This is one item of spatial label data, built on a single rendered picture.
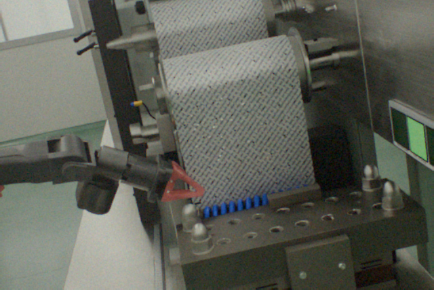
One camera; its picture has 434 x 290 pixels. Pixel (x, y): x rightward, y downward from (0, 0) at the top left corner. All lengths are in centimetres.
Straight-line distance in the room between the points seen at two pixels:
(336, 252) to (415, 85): 30
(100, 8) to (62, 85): 540
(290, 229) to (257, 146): 19
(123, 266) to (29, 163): 36
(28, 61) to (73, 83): 51
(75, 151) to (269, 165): 35
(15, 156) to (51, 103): 576
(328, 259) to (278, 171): 23
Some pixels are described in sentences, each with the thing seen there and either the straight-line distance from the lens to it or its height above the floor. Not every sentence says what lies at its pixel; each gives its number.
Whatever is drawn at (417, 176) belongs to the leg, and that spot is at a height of 94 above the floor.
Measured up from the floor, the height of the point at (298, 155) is 110.
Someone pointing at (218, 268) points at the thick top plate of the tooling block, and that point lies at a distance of 99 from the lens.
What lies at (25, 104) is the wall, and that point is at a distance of 690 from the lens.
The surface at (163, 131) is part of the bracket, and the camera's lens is 119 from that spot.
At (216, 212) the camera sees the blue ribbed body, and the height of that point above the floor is 103.
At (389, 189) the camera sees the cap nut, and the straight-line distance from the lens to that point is 104.
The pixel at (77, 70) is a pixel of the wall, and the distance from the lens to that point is 675.
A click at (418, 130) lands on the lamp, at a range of 88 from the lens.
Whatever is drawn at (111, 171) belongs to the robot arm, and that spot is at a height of 115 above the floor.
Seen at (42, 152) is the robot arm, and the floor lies 122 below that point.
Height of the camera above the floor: 147
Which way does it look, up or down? 14 degrees down
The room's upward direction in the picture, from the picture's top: 11 degrees counter-clockwise
